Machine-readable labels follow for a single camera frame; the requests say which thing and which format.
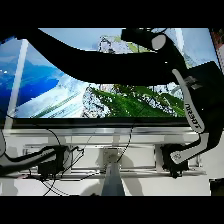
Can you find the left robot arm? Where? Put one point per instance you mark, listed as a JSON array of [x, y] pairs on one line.
[[23, 160]]

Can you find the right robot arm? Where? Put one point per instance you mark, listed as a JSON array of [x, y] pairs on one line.
[[190, 106]]

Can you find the silver frame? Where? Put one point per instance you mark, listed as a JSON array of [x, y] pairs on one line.
[[111, 176]]

